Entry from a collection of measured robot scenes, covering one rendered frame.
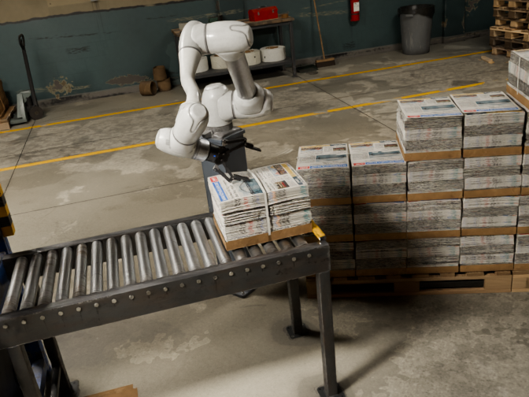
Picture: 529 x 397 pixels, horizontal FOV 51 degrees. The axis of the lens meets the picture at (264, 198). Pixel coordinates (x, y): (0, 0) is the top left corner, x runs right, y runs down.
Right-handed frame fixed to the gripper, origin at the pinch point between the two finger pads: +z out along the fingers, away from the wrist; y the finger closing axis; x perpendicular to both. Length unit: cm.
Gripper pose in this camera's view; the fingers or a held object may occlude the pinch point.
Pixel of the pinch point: (252, 164)
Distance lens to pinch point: 235.7
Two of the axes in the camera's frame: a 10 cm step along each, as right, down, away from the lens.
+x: 2.6, 3.7, -8.9
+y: -3.4, 9.0, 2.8
